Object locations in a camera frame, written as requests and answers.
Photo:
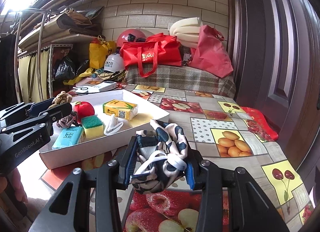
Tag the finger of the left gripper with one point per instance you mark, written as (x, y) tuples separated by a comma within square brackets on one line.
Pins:
[(47, 117), (23, 111)]

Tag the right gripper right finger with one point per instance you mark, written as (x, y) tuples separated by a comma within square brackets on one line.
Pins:
[(249, 207)]

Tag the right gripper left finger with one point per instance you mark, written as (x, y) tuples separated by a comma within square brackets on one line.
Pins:
[(68, 208)]

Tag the brown knotted rope toy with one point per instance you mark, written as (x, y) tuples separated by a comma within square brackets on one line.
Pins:
[(61, 98)]

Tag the yellow green scrub sponge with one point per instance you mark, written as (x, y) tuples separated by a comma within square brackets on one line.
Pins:
[(93, 127)]

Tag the yellow bamboo tissue pack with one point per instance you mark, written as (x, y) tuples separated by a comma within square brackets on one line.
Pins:
[(120, 109)]

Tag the cow print cloth pouch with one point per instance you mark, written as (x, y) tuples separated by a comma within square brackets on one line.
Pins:
[(162, 152)]

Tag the person's left hand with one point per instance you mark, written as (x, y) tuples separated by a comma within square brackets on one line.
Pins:
[(20, 193)]

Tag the black hanging garment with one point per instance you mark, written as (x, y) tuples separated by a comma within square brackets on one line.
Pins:
[(7, 85)]

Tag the teal tissue pack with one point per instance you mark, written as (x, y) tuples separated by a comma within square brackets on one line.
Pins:
[(69, 137)]

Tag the metal shelf with curtain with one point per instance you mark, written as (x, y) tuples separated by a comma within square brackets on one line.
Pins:
[(34, 72)]

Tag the red plush apple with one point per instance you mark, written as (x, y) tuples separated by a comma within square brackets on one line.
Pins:
[(83, 109)]

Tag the black plastic bag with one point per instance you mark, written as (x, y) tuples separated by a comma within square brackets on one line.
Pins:
[(69, 68)]

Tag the white shallow cardboard tray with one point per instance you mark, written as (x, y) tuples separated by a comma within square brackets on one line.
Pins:
[(99, 145)]

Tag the white crumpled tissue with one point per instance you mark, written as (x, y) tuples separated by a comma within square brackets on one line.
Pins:
[(112, 125)]

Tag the white power bank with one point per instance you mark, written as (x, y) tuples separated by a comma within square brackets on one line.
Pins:
[(103, 86)]

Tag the fruit pattern tablecloth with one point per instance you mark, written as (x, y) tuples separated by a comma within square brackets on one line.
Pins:
[(215, 126)]

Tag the red plastic packet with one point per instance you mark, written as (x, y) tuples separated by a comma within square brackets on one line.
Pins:
[(259, 125)]

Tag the yellow shopping bag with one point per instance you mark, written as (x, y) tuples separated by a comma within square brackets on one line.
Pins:
[(99, 50)]

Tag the white safety helmet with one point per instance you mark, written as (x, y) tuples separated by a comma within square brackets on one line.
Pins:
[(114, 63)]

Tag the pink red helmet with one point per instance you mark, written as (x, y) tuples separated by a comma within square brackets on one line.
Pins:
[(130, 35)]

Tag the red tote bag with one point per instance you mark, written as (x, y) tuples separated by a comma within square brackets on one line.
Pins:
[(159, 49)]

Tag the plaid covered bench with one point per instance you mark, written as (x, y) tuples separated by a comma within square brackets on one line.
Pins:
[(183, 78)]

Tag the dark red fabric bag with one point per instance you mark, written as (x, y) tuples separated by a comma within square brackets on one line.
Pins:
[(210, 54)]

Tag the cream foam roll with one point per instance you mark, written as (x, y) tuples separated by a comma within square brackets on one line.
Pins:
[(187, 31)]

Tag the dark wooden door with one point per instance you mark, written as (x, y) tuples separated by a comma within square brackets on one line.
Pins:
[(274, 45)]

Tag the white round wireless charger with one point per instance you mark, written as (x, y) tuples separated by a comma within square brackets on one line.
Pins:
[(82, 90)]

